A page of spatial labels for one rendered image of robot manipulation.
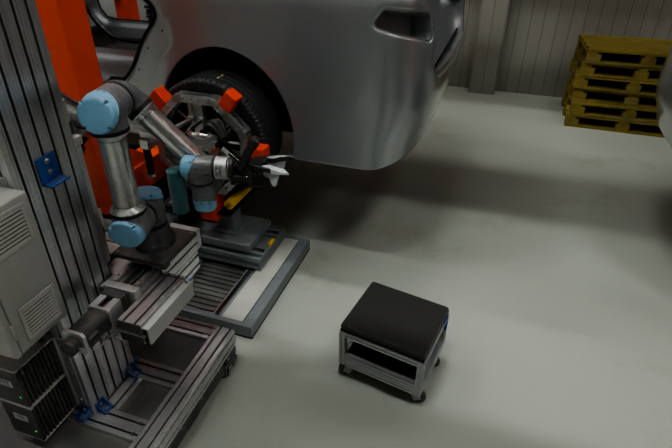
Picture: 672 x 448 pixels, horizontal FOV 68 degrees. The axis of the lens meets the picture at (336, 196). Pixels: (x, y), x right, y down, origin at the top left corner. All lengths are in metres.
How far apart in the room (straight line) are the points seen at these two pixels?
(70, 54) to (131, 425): 1.58
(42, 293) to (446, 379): 1.75
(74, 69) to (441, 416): 2.25
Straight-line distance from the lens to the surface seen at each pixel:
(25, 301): 1.77
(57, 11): 2.55
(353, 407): 2.43
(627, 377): 2.91
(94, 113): 1.62
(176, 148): 1.75
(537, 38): 6.43
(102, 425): 2.26
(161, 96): 2.74
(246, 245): 2.97
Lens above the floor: 1.94
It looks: 30 degrees down
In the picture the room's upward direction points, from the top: 1 degrees clockwise
